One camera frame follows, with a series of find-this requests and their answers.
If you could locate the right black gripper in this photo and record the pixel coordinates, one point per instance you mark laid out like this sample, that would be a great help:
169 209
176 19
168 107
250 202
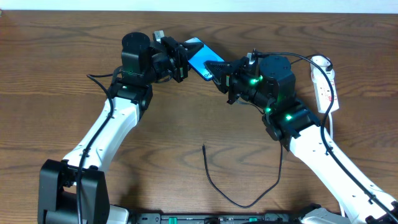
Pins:
227 79

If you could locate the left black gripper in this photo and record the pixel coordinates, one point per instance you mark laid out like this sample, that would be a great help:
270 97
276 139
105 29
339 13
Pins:
180 59

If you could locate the blue Galaxy smartphone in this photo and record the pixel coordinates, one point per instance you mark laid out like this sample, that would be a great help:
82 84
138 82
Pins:
197 62

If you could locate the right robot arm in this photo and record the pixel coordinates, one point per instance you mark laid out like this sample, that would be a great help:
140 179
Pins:
266 81

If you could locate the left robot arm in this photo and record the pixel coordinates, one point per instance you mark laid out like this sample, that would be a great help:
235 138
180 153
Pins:
74 189

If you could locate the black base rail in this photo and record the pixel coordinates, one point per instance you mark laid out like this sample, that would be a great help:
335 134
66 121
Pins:
219 218

